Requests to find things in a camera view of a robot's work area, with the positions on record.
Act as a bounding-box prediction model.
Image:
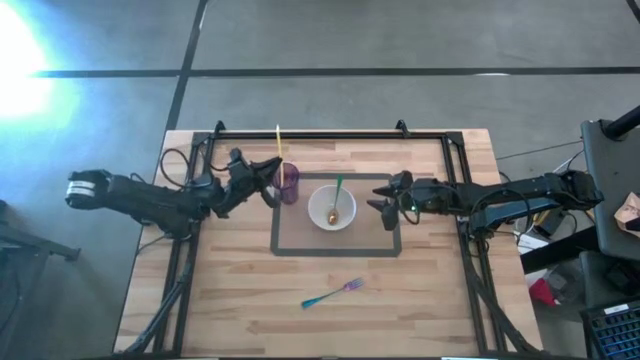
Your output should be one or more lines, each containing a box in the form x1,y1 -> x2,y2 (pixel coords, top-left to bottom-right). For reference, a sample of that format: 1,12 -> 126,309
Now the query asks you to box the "gold spoon with green handle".
327,174 -> 345,226

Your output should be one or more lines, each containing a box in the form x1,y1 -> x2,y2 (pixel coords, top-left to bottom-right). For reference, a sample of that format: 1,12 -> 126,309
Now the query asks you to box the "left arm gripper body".
215,148 -> 266,219

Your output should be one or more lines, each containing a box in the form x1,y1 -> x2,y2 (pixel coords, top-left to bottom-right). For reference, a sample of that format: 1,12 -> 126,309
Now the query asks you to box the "purple fork with teal handle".
300,277 -> 366,310

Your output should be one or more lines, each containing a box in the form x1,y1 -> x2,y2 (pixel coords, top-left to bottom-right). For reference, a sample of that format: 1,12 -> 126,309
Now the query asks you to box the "yellow straw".
275,124 -> 285,186

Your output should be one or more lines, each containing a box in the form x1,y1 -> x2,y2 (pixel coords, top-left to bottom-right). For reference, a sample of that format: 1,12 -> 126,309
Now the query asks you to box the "white cable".
563,149 -> 586,175

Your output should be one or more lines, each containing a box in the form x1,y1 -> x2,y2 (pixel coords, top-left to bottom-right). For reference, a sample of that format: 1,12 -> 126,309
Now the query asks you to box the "black floor bar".
519,229 -> 601,274

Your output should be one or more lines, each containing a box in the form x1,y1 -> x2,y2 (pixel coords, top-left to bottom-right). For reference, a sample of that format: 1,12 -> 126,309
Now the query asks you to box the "black stand leg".
0,199 -> 81,264

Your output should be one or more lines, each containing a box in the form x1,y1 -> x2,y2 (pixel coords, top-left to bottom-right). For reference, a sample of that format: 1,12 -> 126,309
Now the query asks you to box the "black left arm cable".
158,148 -> 202,190

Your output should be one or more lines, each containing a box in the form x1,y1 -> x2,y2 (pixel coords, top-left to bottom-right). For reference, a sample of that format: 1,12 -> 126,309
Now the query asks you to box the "black aluminium table frame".
122,130 -> 544,357

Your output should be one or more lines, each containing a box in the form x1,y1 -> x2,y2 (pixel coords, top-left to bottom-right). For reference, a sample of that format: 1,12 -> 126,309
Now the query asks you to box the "purple translucent cup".
272,161 -> 301,205

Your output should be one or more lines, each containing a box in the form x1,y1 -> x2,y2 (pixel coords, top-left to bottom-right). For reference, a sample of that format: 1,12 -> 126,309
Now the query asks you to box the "crumpled brown paper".
613,192 -> 640,232

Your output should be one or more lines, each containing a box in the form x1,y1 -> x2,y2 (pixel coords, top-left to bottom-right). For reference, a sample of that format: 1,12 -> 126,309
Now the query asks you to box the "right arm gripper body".
380,170 -> 447,232

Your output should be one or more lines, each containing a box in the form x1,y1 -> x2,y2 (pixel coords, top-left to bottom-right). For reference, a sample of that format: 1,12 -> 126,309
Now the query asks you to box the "red object on floor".
528,278 -> 559,307

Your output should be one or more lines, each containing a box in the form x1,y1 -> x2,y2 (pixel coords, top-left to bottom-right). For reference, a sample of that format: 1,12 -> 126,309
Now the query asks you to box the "dark grey desk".
580,118 -> 640,261

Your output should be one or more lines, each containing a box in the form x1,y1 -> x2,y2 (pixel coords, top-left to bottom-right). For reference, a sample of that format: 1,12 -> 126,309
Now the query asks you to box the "white box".
514,232 -> 551,256

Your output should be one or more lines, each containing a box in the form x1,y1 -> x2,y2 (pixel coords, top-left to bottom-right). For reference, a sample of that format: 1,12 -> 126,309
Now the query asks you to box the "black pole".
602,104 -> 640,140

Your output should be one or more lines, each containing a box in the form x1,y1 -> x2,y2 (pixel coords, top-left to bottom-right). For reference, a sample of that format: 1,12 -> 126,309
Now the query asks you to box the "tan mat with grey border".
270,172 -> 403,258

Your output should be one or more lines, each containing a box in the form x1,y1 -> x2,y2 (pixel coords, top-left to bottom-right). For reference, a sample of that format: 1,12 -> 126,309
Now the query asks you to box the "black backlit keyboard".
579,299 -> 640,360

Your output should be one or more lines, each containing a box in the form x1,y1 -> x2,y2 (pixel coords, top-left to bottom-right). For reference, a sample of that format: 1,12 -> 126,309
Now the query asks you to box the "white round bowl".
307,184 -> 358,232

